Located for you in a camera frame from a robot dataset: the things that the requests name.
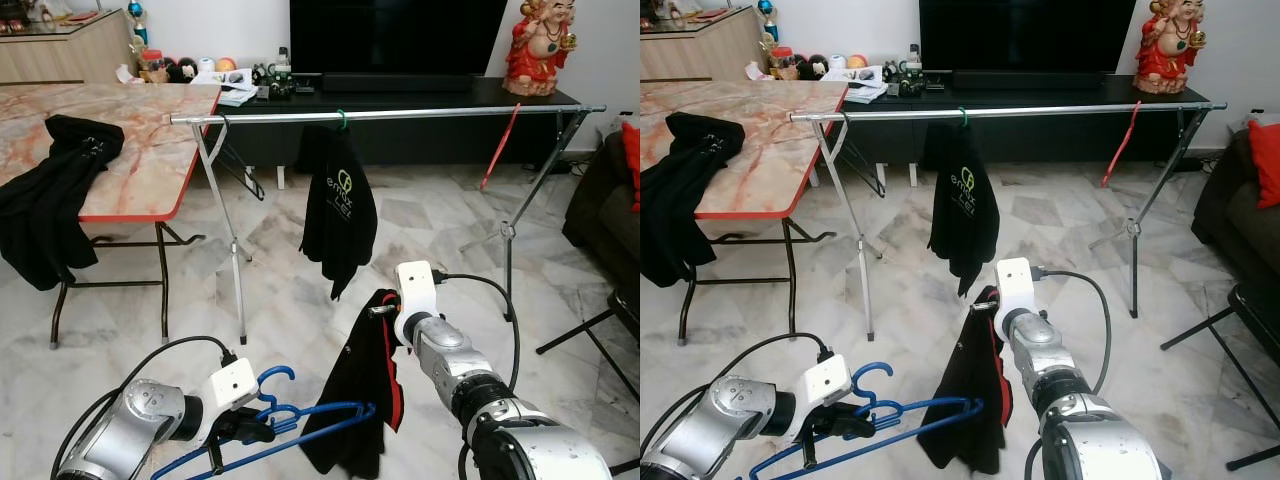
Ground red Buddha statue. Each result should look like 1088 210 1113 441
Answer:
503 0 579 98
1133 0 1208 96

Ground black flat television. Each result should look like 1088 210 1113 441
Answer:
919 0 1138 74
289 0 509 76

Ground blue plastic hanger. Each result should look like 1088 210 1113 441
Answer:
150 365 377 480
748 361 983 480
790 395 976 471
185 400 371 480

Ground black electronic gadgets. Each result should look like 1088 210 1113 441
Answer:
250 62 321 101
880 60 951 99

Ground brown fabric sofa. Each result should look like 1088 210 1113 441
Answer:
1190 128 1280 286
562 130 640 291

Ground white paper stack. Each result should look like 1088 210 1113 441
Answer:
845 67 889 105
190 70 259 108

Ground black folding chair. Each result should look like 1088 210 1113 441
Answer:
1160 280 1280 471
535 285 640 401

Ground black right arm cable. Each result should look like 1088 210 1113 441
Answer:
1032 266 1113 396
432 270 521 391

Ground plain black garment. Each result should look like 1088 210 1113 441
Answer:
0 114 126 293
640 112 747 289

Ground light wooden cabinet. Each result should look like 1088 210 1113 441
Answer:
0 8 139 87
640 5 769 84

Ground black garment red stripes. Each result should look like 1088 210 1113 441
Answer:
915 285 1013 476
298 288 406 479

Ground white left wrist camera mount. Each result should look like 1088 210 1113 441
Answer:
195 357 261 446
793 352 854 441

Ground black TV console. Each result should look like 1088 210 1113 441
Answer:
835 75 1211 166
205 75 583 171

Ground marble top folding table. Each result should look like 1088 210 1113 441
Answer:
640 80 849 346
0 83 223 349

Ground black T-shirt green logo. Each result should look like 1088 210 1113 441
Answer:
926 120 1001 299
300 122 379 301

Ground silver metal clothes rack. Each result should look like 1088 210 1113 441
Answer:
788 100 1229 343
168 102 608 346

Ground red plastic hanger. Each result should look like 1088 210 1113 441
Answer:
478 103 523 191
1100 100 1143 189

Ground black plastic hanger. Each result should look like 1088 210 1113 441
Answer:
210 115 267 201
838 113 889 199

